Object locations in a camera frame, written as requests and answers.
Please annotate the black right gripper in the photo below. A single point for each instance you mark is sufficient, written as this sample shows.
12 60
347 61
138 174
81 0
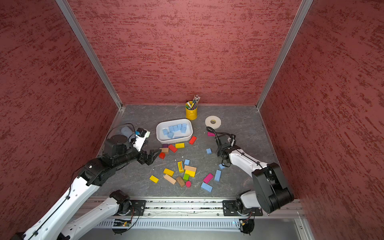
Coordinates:
218 151

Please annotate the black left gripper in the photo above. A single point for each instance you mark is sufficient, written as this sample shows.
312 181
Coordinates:
143 160

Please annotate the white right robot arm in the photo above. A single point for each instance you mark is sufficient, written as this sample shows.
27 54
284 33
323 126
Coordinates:
271 189

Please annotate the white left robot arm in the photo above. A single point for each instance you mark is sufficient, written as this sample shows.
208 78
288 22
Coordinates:
56 224

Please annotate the red small block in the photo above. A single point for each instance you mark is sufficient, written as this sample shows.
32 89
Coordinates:
162 155

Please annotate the red flat block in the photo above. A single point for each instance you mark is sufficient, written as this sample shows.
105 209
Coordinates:
172 148

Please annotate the yellow block centre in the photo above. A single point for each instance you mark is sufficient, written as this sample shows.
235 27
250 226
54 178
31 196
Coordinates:
168 172

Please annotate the yellow block front left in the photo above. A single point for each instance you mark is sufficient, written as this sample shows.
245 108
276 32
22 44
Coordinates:
154 179

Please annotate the white rectangular bowl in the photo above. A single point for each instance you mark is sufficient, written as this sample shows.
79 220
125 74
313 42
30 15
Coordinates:
179 137

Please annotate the white tape roll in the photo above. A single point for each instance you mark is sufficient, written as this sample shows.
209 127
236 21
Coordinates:
213 121

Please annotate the yellow block near bowl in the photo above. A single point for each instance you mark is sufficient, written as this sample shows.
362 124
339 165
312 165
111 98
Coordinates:
180 145

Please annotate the striped yellow block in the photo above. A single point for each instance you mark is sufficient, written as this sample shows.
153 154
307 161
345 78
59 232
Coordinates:
181 167

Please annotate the natural wood long block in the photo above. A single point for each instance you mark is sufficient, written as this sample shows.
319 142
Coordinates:
170 179

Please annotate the red upright block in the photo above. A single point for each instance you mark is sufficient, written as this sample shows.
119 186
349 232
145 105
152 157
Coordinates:
192 140

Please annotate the light blue upright block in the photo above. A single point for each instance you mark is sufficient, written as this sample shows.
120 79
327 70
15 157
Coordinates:
218 175

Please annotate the dark wood block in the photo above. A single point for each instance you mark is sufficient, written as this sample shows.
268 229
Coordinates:
180 181

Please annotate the magenta block front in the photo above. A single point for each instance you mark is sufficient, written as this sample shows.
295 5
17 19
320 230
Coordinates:
208 178

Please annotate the tan wood block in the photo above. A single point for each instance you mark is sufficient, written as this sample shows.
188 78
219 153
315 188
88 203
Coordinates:
189 168

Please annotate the yellow block beside green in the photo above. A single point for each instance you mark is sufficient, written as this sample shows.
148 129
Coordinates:
190 173

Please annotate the light blue block front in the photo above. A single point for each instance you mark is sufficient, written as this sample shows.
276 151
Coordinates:
206 187

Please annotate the yellow metal pencil bucket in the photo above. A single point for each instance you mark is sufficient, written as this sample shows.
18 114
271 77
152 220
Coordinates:
191 114

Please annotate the bundle of pencils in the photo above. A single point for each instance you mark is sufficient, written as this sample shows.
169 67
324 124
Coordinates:
191 105

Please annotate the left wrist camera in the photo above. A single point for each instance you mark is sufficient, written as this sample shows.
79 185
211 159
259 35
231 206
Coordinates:
140 138

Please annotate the aluminium front rail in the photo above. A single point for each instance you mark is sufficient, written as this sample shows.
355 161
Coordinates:
208 208

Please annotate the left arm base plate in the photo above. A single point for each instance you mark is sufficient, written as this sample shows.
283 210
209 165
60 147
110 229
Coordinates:
136 207

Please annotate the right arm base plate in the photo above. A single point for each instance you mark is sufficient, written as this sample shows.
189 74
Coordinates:
231 208

